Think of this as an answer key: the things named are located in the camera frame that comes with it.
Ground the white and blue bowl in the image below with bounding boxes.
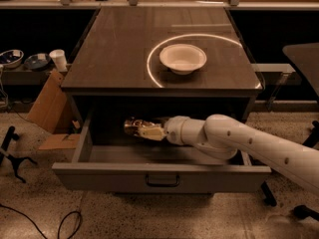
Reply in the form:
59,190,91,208
0,49,24,69

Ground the white paper cup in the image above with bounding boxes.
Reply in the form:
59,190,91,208
49,49,67,72

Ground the black floor cable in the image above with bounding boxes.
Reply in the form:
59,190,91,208
0,202,84,239

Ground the blue bowl on shelf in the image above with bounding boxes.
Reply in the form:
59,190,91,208
24,53,51,72

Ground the flat cardboard piece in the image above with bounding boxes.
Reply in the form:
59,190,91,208
39,133,80,150

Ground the dark round side table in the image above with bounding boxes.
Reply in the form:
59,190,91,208
283,43,319,96

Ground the low grey side shelf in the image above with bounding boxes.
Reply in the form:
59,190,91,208
1,65,56,86

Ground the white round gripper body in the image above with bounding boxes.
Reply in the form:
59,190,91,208
164,116,189,145

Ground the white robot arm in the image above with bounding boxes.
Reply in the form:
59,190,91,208
134,115,319,195

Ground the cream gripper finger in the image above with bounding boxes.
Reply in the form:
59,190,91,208
138,126,165,141

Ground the black caster foot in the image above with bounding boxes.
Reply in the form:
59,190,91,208
293,205,319,221

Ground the black drawer handle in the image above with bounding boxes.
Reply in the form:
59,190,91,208
145,174,180,188

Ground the orange soda can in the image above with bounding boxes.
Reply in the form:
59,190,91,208
124,118,156,137

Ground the open grey top drawer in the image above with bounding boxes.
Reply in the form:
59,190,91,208
52,108,271,194

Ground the white paper bowl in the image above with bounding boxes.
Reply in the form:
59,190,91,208
159,44,207,75

